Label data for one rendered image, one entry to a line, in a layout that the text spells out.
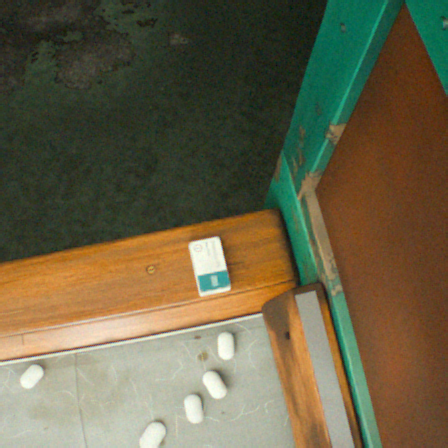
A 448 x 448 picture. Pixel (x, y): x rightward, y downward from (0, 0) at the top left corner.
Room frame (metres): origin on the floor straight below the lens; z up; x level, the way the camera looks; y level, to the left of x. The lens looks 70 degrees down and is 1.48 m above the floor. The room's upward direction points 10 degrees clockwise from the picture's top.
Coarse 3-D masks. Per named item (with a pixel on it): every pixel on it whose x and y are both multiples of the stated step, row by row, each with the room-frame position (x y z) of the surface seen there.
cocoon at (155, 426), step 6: (150, 426) 0.00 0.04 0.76; (156, 426) 0.00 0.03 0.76; (162, 426) 0.01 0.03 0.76; (144, 432) -0.01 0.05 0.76; (150, 432) 0.00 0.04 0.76; (156, 432) 0.00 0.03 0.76; (162, 432) 0.00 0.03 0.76; (144, 438) -0.01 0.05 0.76; (150, 438) -0.01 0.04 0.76; (156, 438) -0.01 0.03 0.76; (162, 438) -0.01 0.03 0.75; (144, 444) -0.02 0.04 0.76; (150, 444) -0.02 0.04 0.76; (156, 444) -0.02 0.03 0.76
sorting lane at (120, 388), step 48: (192, 336) 0.12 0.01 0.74; (240, 336) 0.13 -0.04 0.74; (0, 384) 0.01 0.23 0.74; (48, 384) 0.03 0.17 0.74; (96, 384) 0.04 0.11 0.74; (144, 384) 0.05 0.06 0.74; (192, 384) 0.06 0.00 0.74; (240, 384) 0.07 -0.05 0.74; (0, 432) -0.04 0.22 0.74; (48, 432) -0.03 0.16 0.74; (96, 432) -0.02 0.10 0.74; (192, 432) 0.00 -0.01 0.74; (240, 432) 0.01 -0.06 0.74; (288, 432) 0.02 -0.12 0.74
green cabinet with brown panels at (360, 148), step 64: (384, 0) 0.27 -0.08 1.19; (320, 64) 0.31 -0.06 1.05; (384, 64) 0.26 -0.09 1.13; (320, 128) 0.28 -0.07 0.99; (384, 128) 0.23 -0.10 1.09; (320, 192) 0.26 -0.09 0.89; (384, 192) 0.20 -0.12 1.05; (320, 256) 0.20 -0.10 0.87; (384, 256) 0.16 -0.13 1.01; (384, 320) 0.12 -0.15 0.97; (384, 384) 0.07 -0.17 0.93
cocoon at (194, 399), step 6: (192, 396) 0.05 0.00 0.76; (186, 402) 0.04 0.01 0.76; (192, 402) 0.04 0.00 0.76; (198, 402) 0.04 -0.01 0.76; (186, 408) 0.03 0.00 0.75; (192, 408) 0.03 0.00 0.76; (198, 408) 0.03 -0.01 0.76; (192, 414) 0.03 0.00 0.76; (198, 414) 0.03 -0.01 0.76; (192, 420) 0.02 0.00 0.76; (198, 420) 0.02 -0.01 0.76
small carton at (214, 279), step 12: (204, 240) 0.22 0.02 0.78; (216, 240) 0.23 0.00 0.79; (192, 252) 0.21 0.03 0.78; (204, 252) 0.21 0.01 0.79; (216, 252) 0.21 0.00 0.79; (204, 264) 0.20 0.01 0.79; (216, 264) 0.20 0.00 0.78; (204, 276) 0.18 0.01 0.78; (216, 276) 0.19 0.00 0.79; (204, 288) 0.17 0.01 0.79; (216, 288) 0.17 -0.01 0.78; (228, 288) 0.18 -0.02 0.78
